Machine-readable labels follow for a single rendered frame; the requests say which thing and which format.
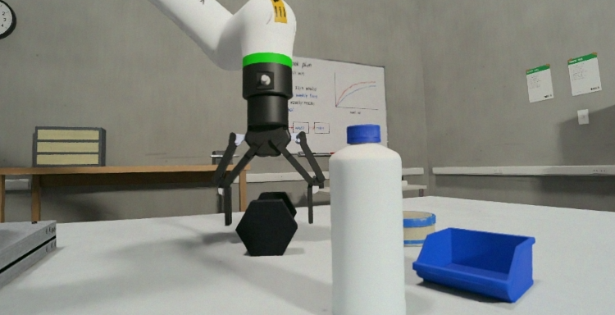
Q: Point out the white bottle with blue cap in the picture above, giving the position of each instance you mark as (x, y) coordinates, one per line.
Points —
(366, 221)

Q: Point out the beige round tin with blue bands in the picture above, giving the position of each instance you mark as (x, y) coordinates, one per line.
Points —
(416, 226)

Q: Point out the blue plastic stacking bin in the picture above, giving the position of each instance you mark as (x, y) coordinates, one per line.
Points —
(480, 253)

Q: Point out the black dumbbell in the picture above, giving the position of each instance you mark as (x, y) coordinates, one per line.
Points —
(267, 226)

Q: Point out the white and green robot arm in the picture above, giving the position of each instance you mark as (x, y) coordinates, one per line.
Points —
(263, 29)

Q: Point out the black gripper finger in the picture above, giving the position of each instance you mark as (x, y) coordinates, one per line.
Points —
(313, 187)
(224, 185)

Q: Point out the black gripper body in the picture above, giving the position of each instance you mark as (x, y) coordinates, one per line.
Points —
(267, 117)

